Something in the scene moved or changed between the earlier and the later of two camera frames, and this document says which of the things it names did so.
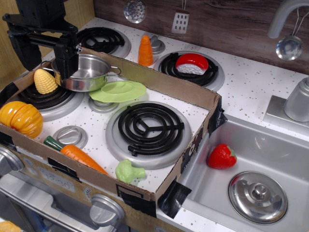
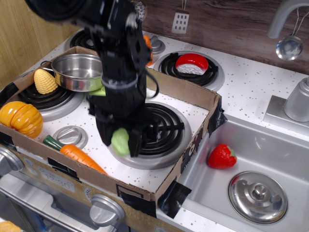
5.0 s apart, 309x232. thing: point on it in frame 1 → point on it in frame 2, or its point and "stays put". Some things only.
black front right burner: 148,128 stays put
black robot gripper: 43,20 → 125,98
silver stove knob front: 73,135 stays put
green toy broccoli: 125,172 → 120,142
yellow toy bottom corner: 7,226 stays put
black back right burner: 167,65 stays put
